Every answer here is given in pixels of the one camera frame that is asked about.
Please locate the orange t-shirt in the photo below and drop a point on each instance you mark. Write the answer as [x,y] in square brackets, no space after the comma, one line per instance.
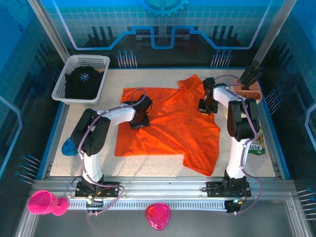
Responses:
[172,128]

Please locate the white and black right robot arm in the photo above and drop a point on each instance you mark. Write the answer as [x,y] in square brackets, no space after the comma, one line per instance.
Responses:
[237,158]

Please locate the black knife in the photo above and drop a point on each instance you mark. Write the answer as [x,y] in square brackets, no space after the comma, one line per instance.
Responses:
[255,79]
[248,74]

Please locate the pink knife block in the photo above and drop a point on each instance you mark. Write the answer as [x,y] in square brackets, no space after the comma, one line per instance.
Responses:
[249,95]

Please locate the beige cloth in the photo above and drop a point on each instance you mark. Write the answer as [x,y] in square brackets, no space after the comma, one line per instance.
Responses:
[100,70]

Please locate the green juice pouch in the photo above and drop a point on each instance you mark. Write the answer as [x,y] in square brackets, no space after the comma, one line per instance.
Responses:
[258,148]

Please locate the black t-shirt with blue print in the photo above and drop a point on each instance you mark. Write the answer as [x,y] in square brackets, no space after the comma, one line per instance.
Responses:
[81,86]

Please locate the white plastic basket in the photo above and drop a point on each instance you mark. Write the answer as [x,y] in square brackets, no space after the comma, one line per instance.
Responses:
[81,59]

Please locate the blue plastic bowl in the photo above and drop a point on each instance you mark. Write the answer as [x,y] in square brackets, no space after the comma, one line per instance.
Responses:
[69,148]

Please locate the small control board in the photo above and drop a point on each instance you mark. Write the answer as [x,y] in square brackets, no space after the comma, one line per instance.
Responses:
[234,205]
[92,201]

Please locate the pink heart-shaped dish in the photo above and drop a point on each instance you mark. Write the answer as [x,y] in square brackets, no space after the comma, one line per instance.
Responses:
[158,216]

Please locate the pink plastic goblet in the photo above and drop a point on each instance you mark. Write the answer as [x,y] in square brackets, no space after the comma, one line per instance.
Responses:
[40,202]

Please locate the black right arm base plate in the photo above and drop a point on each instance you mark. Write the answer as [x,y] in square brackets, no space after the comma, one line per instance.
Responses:
[214,188]

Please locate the aluminium mounting rail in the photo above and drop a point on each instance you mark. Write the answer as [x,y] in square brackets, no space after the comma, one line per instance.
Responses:
[163,188]

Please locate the aluminium frame post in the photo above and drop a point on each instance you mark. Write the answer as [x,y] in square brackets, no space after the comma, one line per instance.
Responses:
[274,29]
[49,29]

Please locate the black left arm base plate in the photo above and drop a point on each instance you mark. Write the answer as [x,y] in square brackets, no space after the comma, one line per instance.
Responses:
[111,190]

